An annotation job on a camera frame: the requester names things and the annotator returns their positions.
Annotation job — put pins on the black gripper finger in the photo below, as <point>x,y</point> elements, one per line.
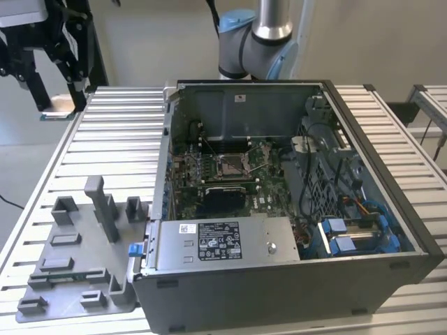
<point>40,94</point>
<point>77,94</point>

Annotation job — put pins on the silver CPU chip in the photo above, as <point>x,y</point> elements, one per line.
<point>57,113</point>

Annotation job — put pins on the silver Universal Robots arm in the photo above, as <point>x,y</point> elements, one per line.
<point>272,21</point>

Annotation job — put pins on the black RAM slot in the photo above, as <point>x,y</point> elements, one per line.
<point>225,141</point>

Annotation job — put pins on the CPU socket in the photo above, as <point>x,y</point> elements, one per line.
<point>230,167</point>

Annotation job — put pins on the black metal stand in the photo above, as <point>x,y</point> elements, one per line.
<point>99,63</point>

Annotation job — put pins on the grey plastic parts rack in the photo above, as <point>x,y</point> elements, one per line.
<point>87,244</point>

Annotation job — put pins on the blue case latch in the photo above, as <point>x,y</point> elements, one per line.
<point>136,250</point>

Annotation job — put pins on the black graphics card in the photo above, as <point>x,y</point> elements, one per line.
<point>223,199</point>

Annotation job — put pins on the thin metal locking lever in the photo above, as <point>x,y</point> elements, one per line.
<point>261,166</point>

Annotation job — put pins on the green motherboard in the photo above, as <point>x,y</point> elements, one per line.
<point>272,195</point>

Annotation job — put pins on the silver power supply unit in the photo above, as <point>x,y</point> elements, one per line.
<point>251,244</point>

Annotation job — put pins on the black open PC case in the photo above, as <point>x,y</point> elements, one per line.
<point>244,300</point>

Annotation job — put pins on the grey drive cage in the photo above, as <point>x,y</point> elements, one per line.
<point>324,195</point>

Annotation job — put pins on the blue disk carrier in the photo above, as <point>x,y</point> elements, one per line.
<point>344,243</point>
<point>334,225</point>

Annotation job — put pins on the black box under table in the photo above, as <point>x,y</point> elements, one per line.
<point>401,111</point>

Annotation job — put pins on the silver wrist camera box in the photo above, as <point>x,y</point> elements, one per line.
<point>21,17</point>

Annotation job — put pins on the aluminium frame side table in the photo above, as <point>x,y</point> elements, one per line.
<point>429,99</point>

